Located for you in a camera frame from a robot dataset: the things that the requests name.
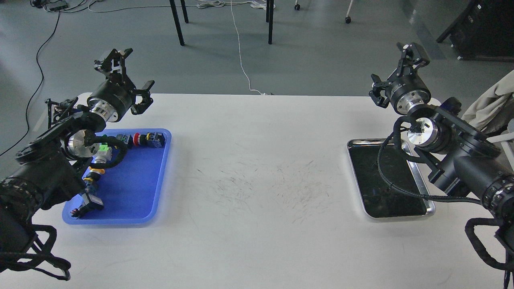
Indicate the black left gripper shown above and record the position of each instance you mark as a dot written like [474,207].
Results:
[111,101]

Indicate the black cabinet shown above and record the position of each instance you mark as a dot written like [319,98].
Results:
[483,31]

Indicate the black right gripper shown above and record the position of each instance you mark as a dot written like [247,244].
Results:
[404,89]

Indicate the green push button switch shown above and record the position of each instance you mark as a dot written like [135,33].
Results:
[126,138]

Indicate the black switch with white face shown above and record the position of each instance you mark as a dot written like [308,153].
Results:
[90,202]

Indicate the blue plastic tray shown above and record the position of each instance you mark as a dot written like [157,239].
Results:
[130,191]

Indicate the black table leg left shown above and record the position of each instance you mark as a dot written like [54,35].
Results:
[176,21]

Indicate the red push button switch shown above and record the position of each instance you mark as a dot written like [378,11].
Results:
[151,140]

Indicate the yellow ring button switch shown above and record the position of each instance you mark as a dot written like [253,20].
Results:
[91,180]

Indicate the black table leg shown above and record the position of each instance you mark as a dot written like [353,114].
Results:
[176,21]
[270,6]

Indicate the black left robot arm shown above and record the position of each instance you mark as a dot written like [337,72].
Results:
[51,166]

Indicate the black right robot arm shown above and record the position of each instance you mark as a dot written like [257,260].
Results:
[461,158]

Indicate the light green button switch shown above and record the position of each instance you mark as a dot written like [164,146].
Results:
[104,154]

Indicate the shiny metal tray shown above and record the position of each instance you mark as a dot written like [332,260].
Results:
[378,199]

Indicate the beige cloth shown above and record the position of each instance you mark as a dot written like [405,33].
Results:
[494,108]

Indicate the black table leg right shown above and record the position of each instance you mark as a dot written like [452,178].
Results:
[270,6]

